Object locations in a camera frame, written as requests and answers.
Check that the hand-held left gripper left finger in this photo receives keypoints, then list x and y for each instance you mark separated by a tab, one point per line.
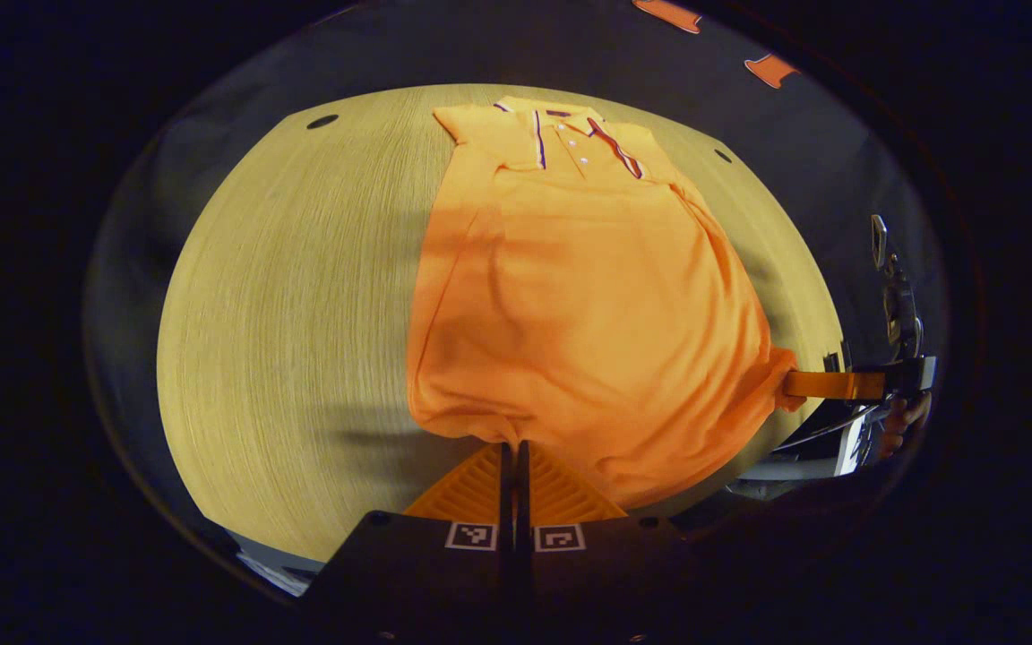
444	573

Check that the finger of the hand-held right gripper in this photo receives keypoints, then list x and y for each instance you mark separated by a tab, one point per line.
829	385

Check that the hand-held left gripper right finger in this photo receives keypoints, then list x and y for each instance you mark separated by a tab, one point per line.
588	582

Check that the orange T-shirt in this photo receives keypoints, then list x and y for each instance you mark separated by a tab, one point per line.
588	313

